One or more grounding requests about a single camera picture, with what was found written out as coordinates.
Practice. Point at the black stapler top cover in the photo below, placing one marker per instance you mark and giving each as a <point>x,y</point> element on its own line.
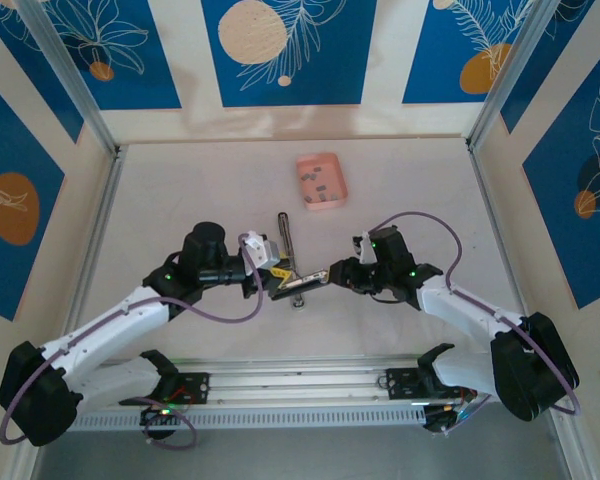
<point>305,285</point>

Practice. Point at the silver stapler magazine rail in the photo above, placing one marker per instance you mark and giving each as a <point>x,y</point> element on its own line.
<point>285,235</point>

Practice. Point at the pink plastic tray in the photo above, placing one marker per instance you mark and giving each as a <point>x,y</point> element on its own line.
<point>330,175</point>

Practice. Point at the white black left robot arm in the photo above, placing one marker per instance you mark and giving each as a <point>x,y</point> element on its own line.
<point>105,325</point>

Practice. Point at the small electronics board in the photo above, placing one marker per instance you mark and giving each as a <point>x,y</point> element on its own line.
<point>160,415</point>
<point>440,417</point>

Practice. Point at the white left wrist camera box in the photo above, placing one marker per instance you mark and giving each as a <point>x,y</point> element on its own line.
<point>260,250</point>

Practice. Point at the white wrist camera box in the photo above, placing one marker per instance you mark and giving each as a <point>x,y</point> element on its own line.
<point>364,250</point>
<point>260,250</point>

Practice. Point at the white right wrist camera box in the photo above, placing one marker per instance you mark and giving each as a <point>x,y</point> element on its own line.
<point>364,250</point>

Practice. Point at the aluminium side rail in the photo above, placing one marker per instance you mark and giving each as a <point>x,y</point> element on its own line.
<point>500,240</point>
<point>97,225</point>

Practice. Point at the aluminium frame post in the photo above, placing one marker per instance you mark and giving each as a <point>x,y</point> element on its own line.
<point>508,70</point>
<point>70,75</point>

